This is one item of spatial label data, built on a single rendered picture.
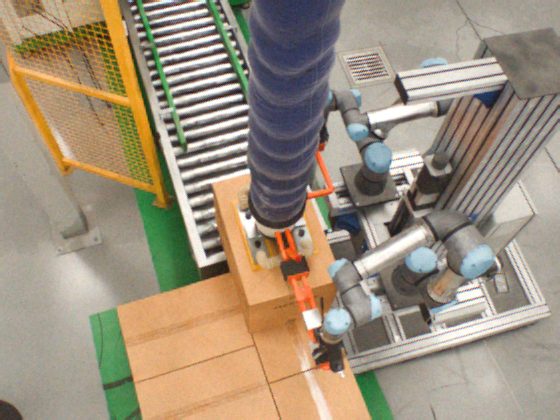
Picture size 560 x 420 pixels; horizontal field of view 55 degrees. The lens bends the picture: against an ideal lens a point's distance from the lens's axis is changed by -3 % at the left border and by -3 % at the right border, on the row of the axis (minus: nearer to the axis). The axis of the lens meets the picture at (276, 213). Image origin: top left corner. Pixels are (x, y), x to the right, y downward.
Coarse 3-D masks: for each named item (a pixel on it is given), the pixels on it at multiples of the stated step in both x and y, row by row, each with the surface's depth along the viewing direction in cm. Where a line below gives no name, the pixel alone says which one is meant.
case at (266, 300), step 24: (216, 192) 244; (216, 216) 268; (312, 216) 240; (240, 240) 233; (240, 264) 228; (312, 264) 229; (240, 288) 235; (264, 288) 223; (288, 288) 224; (312, 288) 225; (264, 312) 233; (288, 312) 244
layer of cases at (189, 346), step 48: (192, 288) 278; (144, 336) 265; (192, 336) 266; (240, 336) 267; (288, 336) 268; (144, 384) 255; (192, 384) 256; (240, 384) 257; (288, 384) 257; (336, 384) 258
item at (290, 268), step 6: (282, 258) 213; (288, 258) 213; (282, 264) 212; (288, 264) 213; (294, 264) 213; (300, 264) 213; (306, 264) 213; (282, 270) 213; (288, 270) 212; (294, 270) 212; (300, 270) 212; (306, 270) 212; (288, 276) 210; (294, 276) 210; (300, 276) 211; (306, 276) 214; (288, 282) 213
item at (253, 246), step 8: (232, 200) 240; (240, 208) 238; (248, 208) 238; (240, 216) 236; (248, 216) 233; (240, 224) 235; (240, 232) 233; (248, 240) 231; (256, 240) 229; (264, 240) 231; (248, 248) 229; (256, 248) 229; (264, 248) 229; (248, 256) 228; (272, 256) 228; (256, 264) 226
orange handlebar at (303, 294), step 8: (320, 160) 237; (320, 168) 236; (328, 176) 234; (328, 184) 232; (312, 192) 230; (320, 192) 230; (328, 192) 230; (288, 232) 220; (280, 240) 218; (288, 240) 219; (280, 248) 217; (296, 280) 211; (304, 280) 211; (296, 288) 209; (304, 288) 209; (296, 296) 208; (304, 296) 207; (312, 296) 208; (312, 304) 207; (312, 336) 201; (328, 368) 196
